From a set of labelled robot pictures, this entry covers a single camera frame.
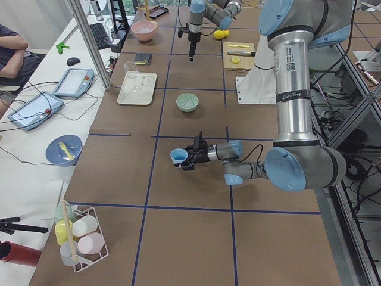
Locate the clear wine glass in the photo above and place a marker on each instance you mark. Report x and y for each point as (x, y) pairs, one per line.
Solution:
(131, 72)

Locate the light blue plastic cup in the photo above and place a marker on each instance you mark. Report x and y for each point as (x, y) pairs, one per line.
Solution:
(178, 156)

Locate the metal cylinder tool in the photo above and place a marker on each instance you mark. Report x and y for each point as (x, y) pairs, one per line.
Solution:
(242, 53)

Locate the clear cup in rack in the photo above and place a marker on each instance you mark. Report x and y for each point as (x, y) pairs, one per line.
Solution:
(66, 254)

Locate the yellow cup in rack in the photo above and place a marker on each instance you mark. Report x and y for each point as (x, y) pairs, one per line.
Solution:
(61, 232)

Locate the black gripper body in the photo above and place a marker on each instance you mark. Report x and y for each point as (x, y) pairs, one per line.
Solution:
(194, 37)
(200, 155)

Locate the near teach pendant tablet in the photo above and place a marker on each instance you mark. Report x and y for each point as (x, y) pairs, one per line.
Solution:
(35, 111)

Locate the teach pendant tablet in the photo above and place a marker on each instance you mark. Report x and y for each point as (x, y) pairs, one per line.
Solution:
(35, 111)
(74, 83)

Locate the yellow plastic knife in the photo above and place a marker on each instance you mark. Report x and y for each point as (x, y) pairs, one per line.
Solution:
(238, 46)

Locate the aluminium frame post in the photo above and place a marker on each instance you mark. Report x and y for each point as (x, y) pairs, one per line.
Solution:
(89, 40)

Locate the yellow lemon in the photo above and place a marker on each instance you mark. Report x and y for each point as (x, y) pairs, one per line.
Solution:
(219, 34)

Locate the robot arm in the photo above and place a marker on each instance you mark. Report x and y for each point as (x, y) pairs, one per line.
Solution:
(297, 160)
(220, 13)

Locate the pink cup in rack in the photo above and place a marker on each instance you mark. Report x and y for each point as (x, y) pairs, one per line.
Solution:
(91, 243)

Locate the pink bowl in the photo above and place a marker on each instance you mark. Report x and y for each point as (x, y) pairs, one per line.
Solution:
(144, 30)

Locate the yellow sponge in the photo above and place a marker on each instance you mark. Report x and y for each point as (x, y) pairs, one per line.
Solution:
(141, 62)

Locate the black computer mouse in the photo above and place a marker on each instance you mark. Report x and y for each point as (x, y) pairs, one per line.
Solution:
(72, 61)

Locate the wooden rack handle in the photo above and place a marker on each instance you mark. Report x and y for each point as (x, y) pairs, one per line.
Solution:
(74, 255)

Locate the far teach pendant tablet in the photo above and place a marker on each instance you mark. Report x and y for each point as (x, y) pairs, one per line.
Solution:
(74, 83)

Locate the black keyboard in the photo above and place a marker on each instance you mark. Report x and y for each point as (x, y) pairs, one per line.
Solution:
(100, 35)

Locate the red cylinder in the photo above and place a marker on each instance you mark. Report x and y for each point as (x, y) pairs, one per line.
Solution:
(19, 254)

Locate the wooden cutting board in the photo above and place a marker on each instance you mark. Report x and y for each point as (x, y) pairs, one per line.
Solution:
(246, 63)

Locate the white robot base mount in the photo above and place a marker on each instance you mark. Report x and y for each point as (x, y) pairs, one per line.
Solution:
(259, 86)

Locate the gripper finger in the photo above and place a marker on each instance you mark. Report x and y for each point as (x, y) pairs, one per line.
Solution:
(192, 51)
(188, 167)
(190, 148)

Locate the green cup in rack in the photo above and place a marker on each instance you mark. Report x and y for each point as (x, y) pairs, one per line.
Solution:
(59, 212)

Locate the white cup in rack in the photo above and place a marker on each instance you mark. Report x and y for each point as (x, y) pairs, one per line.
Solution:
(85, 225)

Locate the green clamp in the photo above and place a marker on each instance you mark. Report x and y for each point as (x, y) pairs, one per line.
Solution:
(61, 46)

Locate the seated person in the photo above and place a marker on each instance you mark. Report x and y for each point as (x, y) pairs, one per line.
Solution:
(17, 62)

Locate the black tripod handle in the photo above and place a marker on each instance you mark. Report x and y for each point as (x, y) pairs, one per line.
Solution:
(11, 224)

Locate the cream bear tray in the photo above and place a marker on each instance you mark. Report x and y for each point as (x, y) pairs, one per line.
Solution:
(146, 82)

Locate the blue bowl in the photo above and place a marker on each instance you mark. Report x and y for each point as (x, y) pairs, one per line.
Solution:
(55, 155)

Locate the green ceramic bowl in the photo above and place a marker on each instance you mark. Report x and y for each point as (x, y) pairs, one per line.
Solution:
(187, 97)

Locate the yellow plastic fork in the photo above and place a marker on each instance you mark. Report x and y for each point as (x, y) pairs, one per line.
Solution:
(65, 149)

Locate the white wire cup rack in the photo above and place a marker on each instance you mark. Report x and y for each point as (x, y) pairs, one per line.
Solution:
(87, 260)

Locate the dark tray with stick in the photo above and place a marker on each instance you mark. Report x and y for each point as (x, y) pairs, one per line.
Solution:
(154, 12)

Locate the clear ice cubes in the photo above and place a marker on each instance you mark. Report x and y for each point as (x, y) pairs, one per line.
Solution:
(188, 104)

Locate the lemon half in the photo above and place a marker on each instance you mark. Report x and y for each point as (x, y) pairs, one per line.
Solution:
(235, 60)

